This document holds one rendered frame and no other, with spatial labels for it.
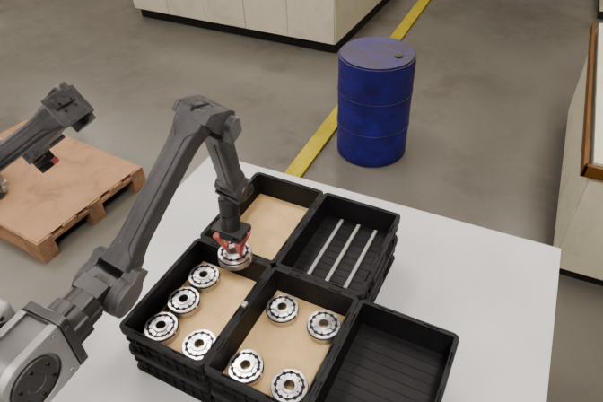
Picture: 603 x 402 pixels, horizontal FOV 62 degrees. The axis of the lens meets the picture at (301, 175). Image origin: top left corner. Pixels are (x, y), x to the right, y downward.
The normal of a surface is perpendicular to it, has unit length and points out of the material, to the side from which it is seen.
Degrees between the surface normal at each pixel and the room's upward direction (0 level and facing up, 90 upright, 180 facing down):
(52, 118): 64
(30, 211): 0
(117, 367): 0
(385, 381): 0
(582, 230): 90
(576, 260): 90
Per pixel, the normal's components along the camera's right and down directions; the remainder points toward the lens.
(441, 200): -0.03, -0.78
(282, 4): -0.46, 0.57
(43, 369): 0.90, 0.25
